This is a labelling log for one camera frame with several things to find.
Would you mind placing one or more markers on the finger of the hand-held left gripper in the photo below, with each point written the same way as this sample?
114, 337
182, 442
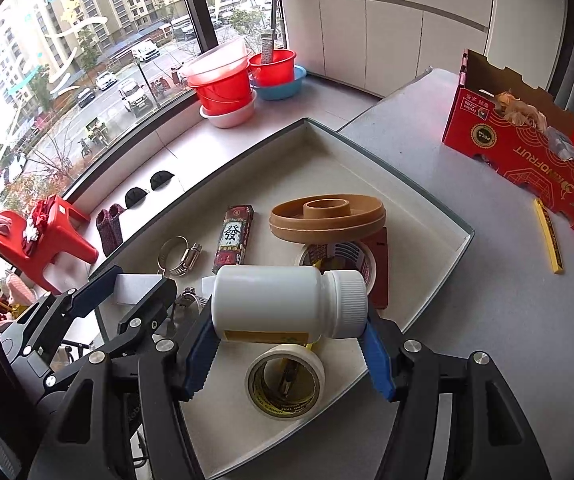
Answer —
147, 305
92, 292

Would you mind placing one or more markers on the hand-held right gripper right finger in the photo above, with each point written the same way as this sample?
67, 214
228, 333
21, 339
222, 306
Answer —
377, 360

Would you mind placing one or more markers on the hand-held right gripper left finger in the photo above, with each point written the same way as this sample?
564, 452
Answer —
199, 360

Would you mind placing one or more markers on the small white block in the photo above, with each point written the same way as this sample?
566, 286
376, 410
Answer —
134, 285

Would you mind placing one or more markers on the red case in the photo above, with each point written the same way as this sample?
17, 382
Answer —
379, 290

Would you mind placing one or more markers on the cream masking tape roll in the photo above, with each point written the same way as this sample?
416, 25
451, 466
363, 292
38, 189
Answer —
267, 405

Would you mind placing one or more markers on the yellow utility knife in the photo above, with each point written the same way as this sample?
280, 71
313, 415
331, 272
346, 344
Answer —
288, 385

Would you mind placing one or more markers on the white bottle with yellow label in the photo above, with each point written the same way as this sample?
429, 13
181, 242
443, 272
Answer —
277, 300

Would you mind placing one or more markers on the white printed tape roll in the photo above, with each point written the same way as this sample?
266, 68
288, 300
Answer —
367, 260

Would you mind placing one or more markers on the dark red printed box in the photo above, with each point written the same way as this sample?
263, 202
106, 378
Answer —
232, 235

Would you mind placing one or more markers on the tan plastic spool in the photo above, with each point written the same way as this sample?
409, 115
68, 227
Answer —
327, 230

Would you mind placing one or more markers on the shallow grey-green tray box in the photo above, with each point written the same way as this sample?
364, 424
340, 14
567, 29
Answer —
317, 170

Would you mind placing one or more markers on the red plastic stool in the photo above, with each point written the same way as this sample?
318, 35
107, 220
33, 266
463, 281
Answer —
62, 245

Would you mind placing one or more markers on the red cloth bundle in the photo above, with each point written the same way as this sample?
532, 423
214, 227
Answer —
32, 220

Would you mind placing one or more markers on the black semicircular pad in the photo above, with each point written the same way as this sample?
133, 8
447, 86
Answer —
137, 199
162, 181

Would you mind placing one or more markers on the white basin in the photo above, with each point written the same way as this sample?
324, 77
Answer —
227, 120

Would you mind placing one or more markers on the small yellow box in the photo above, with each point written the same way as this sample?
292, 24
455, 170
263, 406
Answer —
549, 237

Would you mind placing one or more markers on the red cardboard box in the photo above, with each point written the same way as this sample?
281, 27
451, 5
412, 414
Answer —
507, 155

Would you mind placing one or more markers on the blue basin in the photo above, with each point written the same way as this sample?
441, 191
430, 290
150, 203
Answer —
282, 92

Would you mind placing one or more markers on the red basin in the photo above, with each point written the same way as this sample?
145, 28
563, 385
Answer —
274, 72

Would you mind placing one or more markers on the mop pole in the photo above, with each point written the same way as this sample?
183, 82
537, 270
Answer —
267, 50

